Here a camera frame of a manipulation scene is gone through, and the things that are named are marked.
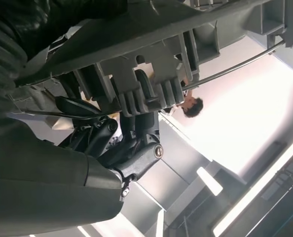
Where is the ceiling light strip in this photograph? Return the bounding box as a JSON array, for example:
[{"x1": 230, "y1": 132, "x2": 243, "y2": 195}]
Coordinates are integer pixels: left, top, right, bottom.
[
  {"x1": 77, "y1": 226, "x2": 91, "y2": 237},
  {"x1": 213, "y1": 130, "x2": 293, "y2": 237},
  {"x1": 156, "y1": 209, "x2": 164, "y2": 237},
  {"x1": 196, "y1": 166, "x2": 224, "y2": 197}
]

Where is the person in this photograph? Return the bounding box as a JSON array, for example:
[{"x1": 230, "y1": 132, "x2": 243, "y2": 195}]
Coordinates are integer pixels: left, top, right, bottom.
[{"x1": 161, "y1": 88, "x2": 204, "y2": 119}]

